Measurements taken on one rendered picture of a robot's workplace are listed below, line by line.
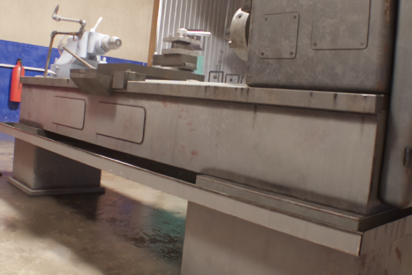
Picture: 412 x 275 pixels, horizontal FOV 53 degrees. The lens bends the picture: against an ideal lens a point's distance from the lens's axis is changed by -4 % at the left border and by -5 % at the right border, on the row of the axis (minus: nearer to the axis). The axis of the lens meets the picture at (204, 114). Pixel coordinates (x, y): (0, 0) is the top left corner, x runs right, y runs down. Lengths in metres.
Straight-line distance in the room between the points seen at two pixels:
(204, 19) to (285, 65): 6.64
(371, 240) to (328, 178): 0.26
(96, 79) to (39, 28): 4.18
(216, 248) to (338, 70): 0.78
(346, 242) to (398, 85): 0.49
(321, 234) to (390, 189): 0.27
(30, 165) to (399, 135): 2.51
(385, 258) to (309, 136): 0.45
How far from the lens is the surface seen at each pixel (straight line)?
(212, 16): 8.28
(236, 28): 1.86
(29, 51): 6.25
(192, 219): 1.71
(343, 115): 1.37
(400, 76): 1.36
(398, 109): 1.35
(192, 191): 1.55
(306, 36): 1.49
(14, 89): 6.00
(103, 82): 2.21
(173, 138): 1.88
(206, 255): 1.69
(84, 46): 2.96
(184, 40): 2.56
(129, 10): 7.07
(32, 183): 3.18
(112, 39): 2.81
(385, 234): 1.33
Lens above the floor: 0.75
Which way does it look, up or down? 1 degrees down
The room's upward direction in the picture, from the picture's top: 6 degrees clockwise
